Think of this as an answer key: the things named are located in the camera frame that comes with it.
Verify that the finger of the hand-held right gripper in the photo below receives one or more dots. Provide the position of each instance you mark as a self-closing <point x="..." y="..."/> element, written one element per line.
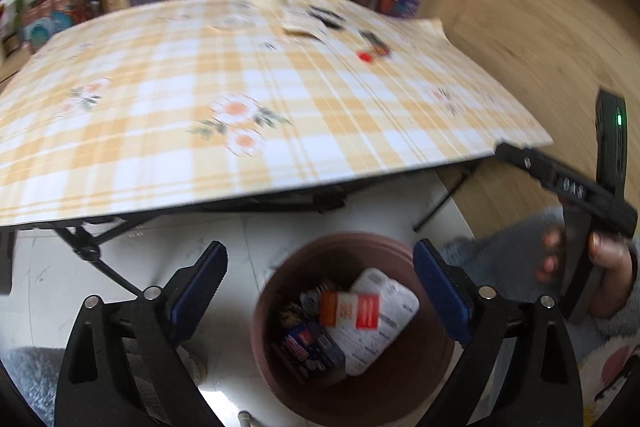
<point x="525" y="164"/>

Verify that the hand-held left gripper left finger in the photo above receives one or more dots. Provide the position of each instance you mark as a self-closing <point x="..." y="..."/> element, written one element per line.
<point x="200" y="279"/>

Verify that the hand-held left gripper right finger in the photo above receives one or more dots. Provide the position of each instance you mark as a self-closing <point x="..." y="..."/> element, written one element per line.
<point x="440" y="287"/>

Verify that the white printed paper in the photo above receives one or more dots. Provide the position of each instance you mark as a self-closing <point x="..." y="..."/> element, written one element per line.
<point x="382" y="342"/>

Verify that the orange and white box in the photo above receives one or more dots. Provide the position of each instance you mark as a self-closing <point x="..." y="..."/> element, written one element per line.
<point x="350" y="309"/>

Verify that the brown round plastic bin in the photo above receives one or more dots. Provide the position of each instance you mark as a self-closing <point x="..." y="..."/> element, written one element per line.
<point x="400" y="387"/>

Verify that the blue printed box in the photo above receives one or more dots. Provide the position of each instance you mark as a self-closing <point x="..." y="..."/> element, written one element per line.
<point x="305" y="351"/>

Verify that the person's right forearm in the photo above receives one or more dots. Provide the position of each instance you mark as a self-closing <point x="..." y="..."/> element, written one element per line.
<point x="634" y="302"/>

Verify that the person's right hand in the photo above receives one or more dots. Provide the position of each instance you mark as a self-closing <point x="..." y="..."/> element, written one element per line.
<point x="612" y="257"/>

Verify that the person's grey fleece clothing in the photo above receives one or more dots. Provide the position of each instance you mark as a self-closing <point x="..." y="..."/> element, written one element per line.
<point x="500" y="247"/>

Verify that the dark printed wrapper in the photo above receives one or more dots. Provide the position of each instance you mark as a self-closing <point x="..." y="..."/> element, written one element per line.
<point x="300" y="307"/>

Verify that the yellow checked tablecloth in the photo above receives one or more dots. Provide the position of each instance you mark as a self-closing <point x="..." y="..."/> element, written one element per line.
<point x="150" y="107"/>

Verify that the red bottle cap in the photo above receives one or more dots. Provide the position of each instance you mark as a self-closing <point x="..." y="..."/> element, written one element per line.
<point x="365" y="57"/>

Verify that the dark small lighter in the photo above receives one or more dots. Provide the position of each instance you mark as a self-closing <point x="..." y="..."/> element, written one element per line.
<point x="375" y="43"/>

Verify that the dark object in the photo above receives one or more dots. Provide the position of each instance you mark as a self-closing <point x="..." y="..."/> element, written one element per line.
<point x="6" y="264"/>

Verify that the grey fluffy rug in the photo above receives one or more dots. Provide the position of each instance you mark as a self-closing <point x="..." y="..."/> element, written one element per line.
<point x="35" y="387"/>

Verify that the red cup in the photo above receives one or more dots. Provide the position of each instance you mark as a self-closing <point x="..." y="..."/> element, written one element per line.
<point x="389" y="1"/>

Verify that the teal round tin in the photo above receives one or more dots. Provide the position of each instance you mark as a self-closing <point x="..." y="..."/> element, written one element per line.
<point x="50" y="32"/>

